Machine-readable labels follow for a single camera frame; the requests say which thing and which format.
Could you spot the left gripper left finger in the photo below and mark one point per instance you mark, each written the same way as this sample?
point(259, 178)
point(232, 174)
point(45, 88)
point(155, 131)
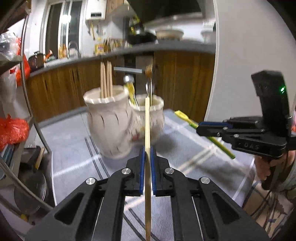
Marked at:
point(94, 210)

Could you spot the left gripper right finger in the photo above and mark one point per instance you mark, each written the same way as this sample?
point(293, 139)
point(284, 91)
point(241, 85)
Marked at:
point(200, 209)

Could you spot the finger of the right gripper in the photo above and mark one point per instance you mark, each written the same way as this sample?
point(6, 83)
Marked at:
point(216, 124)
point(208, 131)

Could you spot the yellow plastic tulip spoon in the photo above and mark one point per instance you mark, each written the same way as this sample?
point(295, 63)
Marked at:
point(212, 139)

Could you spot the wooden chopstick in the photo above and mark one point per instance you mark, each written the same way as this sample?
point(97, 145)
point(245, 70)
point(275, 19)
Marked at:
point(147, 182)
point(109, 78)
point(105, 81)
point(102, 79)

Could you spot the gold fork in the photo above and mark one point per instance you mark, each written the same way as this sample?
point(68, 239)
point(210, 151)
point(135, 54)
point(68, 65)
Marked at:
point(148, 71)

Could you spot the kitchen faucet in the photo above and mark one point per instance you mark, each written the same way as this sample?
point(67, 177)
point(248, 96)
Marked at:
point(73, 50)

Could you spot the right hand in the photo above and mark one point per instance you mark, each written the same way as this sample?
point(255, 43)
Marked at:
point(263, 166)

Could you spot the grey striped table cloth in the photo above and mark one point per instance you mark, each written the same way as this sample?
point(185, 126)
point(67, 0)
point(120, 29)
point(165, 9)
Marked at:
point(75, 160)

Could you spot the metal storage shelf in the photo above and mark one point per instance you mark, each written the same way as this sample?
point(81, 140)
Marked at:
point(17, 10)

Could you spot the yellow plastic utensil in holder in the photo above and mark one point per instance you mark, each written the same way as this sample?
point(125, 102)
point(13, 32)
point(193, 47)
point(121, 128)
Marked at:
point(129, 86)

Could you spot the white ceramic utensil holder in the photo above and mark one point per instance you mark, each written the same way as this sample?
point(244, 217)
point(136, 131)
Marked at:
point(115, 125)

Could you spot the silver ladle spoon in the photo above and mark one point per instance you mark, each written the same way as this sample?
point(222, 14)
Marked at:
point(128, 79)

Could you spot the built-in oven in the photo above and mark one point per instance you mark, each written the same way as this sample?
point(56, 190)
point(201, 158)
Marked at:
point(134, 61)

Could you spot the white ceramic pot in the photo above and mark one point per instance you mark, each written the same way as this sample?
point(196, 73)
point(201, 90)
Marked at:
point(169, 34)

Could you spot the black wok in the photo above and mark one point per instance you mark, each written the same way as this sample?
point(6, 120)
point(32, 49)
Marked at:
point(140, 38)

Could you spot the red plastic bag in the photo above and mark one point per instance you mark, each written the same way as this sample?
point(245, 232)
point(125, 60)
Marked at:
point(13, 131)

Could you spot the black range hood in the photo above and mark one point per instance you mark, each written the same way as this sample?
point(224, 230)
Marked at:
point(158, 10)

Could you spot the yellow food container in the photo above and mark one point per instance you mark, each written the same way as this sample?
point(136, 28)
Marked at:
point(99, 49)

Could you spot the white water heater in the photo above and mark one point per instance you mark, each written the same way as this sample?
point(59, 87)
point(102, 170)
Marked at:
point(95, 10)

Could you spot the dark pressure cooker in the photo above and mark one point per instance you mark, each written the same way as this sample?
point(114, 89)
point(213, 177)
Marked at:
point(36, 61)

